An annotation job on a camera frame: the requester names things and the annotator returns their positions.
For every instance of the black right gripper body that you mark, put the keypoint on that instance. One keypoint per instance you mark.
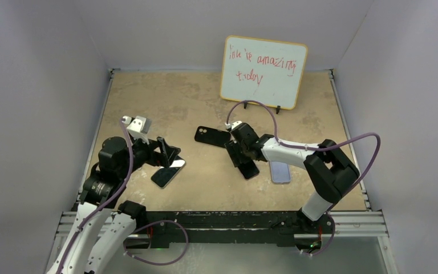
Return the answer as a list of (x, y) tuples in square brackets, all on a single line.
[(243, 147)]

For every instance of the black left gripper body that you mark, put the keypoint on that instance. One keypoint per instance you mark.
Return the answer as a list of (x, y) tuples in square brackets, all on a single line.
[(144, 153)]

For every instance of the purple phone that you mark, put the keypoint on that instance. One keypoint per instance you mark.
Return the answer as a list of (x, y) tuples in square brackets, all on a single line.
[(248, 170)]

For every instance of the silver phone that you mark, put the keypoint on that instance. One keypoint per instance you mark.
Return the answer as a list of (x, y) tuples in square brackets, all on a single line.
[(163, 176)]

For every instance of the lavender phone case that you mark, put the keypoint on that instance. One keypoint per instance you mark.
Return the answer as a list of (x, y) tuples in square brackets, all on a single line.
[(280, 173)]

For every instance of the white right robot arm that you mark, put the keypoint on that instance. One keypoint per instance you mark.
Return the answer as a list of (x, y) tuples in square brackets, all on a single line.
[(330, 170)]

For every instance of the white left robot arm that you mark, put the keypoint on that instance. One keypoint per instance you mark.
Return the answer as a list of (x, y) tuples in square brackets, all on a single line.
[(97, 232)]

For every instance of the yellow framed whiteboard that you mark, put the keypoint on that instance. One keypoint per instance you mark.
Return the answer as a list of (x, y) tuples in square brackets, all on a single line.
[(262, 70)]

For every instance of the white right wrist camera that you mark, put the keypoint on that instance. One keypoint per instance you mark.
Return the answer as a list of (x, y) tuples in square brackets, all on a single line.
[(231, 126)]

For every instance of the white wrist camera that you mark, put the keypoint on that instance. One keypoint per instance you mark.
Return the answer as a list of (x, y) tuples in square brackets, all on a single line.
[(231, 126), (137, 127)]

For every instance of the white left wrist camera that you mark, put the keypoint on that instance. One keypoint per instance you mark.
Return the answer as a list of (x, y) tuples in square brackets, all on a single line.
[(137, 127)]

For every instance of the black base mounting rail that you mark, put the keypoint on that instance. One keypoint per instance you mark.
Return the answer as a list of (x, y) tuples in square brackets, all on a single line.
[(281, 228)]

